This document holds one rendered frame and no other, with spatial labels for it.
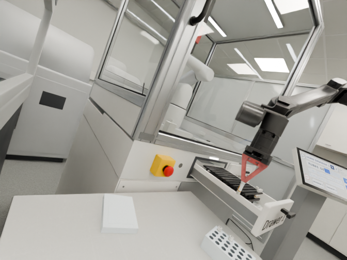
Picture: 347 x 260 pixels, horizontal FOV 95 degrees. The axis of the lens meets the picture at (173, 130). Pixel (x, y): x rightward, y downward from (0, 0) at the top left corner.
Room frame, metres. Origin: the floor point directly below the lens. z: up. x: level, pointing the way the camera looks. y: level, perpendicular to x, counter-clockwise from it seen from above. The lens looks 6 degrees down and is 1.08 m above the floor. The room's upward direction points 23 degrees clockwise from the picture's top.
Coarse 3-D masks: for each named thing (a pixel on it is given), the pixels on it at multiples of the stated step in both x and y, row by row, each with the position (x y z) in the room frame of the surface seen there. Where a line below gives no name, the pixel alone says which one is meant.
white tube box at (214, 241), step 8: (216, 232) 0.45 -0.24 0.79; (224, 232) 0.46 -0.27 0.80; (208, 240) 0.41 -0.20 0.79; (216, 240) 0.41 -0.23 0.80; (224, 240) 0.42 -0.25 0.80; (208, 248) 0.40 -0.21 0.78; (216, 248) 0.39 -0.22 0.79; (224, 248) 0.40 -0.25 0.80; (232, 248) 0.41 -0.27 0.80; (240, 248) 0.42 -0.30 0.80; (216, 256) 0.39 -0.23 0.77; (224, 256) 0.38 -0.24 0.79; (232, 256) 0.38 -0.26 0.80; (240, 256) 0.39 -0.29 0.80; (248, 256) 0.41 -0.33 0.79
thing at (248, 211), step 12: (204, 168) 0.82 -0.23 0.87; (204, 180) 0.67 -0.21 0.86; (216, 180) 0.63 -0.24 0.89; (216, 192) 0.61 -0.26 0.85; (228, 192) 0.58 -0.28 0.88; (228, 204) 0.57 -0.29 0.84; (240, 204) 0.54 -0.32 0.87; (252, 204) 0.52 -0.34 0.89; (240, 216) 0.53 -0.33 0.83; (252, 216) 0.50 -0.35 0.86
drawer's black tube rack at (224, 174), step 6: (210, 168) 0.74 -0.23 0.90; (216, 168) 0.79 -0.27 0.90; (222, 168) 0.84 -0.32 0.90; (216, 174) 0.68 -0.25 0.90; (222, 174) 0.72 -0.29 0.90; (228, 174) 0.76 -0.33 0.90; (222, 180) 0.67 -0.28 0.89; (228, 180) 0.66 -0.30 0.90; (234, 180) 0.70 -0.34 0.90; (240, 180) 0.75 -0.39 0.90; (234, 186) 0.61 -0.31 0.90; (246, 186) 0.69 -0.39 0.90; (252, 186) 0.73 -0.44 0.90; (246, 198) 0.62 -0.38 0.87; (252, 198) 0.65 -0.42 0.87; (258, 198) 0.68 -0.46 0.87
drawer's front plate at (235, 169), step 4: (232, 164) 0.93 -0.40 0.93; (228, 168) 0.92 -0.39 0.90; (232, 168) 0.93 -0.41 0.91; (236, 168) 0.96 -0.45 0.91; (240, 168) 0.99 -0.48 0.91; (248, 168) 1.06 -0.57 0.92; (252, 168) 1.09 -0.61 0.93; (232, 172) 0.94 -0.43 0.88; (236, 172) 0.97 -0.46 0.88; (240, 172) 1.00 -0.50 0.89; (240, 176) 1.02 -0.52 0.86
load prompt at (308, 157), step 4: (308, 156) 1.28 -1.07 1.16; (312, 156) 1.29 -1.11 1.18; (312, 160) 1.26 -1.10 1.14; (316, 160) 1.28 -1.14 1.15; (320, 160) 1.29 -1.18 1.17; (320, 164) 1.27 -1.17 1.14; (324, 164) 1.28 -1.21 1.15; (328, 164) 1.29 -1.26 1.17; (332, 168) 1.28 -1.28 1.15; (336, 168) 1.29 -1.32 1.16
